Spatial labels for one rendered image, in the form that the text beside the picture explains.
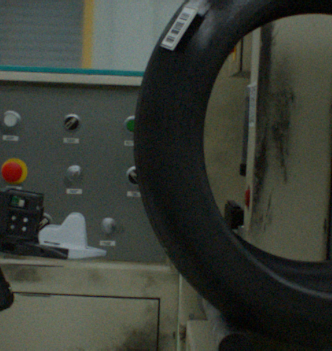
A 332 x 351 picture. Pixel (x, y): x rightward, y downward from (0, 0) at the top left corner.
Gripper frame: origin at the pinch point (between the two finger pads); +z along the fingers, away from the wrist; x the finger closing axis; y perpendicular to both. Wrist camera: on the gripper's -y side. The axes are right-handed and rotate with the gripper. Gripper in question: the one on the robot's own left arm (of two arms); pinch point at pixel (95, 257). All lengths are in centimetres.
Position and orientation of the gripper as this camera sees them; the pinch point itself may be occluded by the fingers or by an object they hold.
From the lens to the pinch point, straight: 122.3
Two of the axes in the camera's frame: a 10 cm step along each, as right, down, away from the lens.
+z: 9.9, 1.7, 0.3
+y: 1.7, -9.8, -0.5
